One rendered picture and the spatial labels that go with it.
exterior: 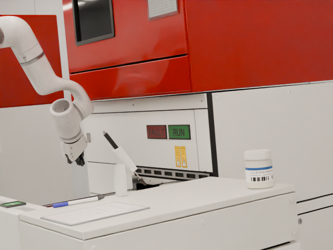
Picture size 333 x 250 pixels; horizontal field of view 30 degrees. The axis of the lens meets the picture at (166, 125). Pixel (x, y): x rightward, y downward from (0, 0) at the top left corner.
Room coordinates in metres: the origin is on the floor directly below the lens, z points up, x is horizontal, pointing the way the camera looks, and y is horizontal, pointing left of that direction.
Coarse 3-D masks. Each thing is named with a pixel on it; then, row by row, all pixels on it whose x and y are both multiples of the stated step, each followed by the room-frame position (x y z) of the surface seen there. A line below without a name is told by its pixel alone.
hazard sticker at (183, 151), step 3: (180, 147) 2.01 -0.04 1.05; (183, 147) 2.00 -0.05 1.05; (180, 150) 2.01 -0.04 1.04; (183, 150) 2.00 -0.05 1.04; (183, 153) 2.00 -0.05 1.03; (183, 156) 2.00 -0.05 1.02; (183, 159) 2.00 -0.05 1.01; (183, 162) 2.00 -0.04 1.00; (186, 162) 1.99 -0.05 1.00; (183, 165) 2.00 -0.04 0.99; (186, 165) 1.99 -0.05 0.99
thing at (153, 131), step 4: (148, 128) 2.15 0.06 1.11; (152, 128) 2.13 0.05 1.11; (156, 128) 2.11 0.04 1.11; (160, 128) 2.09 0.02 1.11; (164, 128) 2.07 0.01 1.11; (148, 132) 2.16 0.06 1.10; (152, 132) 2.13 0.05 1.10; (156, 132) 2.12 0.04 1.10; (160, 132) 2.10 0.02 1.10; (164, 132) 2.08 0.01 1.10; (148, 136) 2.16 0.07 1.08; (152, 136) 2.14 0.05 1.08; (156, 136) 2.12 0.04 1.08; (160, 136) 2.10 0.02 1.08; (164, 136) 2.08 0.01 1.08
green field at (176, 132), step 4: (168, 128) 2.05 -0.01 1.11; (172, 128) 2.03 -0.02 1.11; (176, 128) 2.02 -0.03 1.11; (180, 128) 2.00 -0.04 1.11; (184, 128) 1.98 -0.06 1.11; (188, 128) 1.96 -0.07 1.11; (172, 132) 2.04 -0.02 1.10; (176, 132) 2.02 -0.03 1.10; (180, 132) 2.00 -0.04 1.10; (184, 132) 1.98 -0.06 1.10; (188, 132) 1.97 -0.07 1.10; (172, 136) 2.04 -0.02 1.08; (176, 136) 2.02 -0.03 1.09; (180, 136) 2.00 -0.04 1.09; (184, 136) 1.98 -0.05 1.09; (188, 136) 1.97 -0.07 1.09
